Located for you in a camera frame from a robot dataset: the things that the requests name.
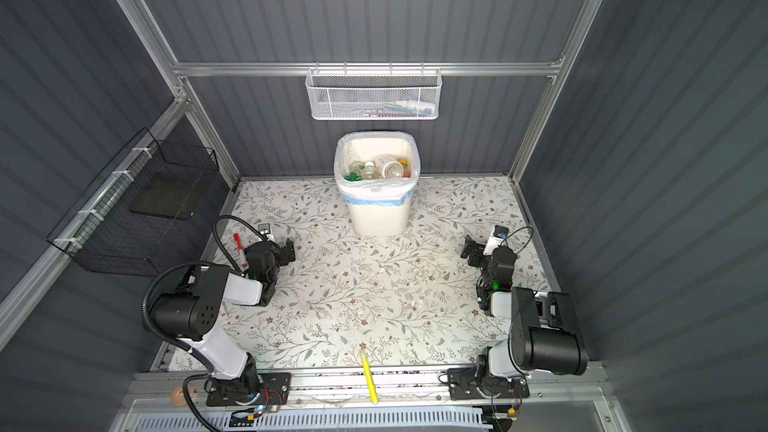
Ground white wire wall basket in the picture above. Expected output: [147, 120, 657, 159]
[305, 70, 443, 121]

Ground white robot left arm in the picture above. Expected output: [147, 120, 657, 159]
[141, 239, 296, 382]

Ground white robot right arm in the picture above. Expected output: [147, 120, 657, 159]
[453, 236, 588, 399]

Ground black corrugated cable hose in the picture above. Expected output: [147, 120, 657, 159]
[141, 214, 265, 432]

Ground red white marker pen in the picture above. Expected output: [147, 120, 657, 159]
[233, 233, 248, 270]

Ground tape roll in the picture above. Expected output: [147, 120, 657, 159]
[170, 386, 186, 407]

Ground white bottle orange logo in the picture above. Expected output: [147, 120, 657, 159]
[375, 154, 405, 179]

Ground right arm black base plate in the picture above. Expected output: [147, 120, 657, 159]
[446, 367, 530, 401]

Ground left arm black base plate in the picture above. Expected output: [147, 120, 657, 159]
[204, 373, 293, 407]

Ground white perforated cable tray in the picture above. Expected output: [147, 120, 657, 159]
[134, 404, 499, 432]

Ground white ribbed trash bin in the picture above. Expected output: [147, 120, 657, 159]
[334, 131, 421, 236]

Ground yellow highlighter pen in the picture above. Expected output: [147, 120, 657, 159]
[361, 350, 379, 404]

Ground clear bottle green label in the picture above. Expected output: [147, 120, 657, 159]
[349, 161, 378, 181]

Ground black wire wall basket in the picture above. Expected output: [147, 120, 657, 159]
[47, 133, 220, 277]

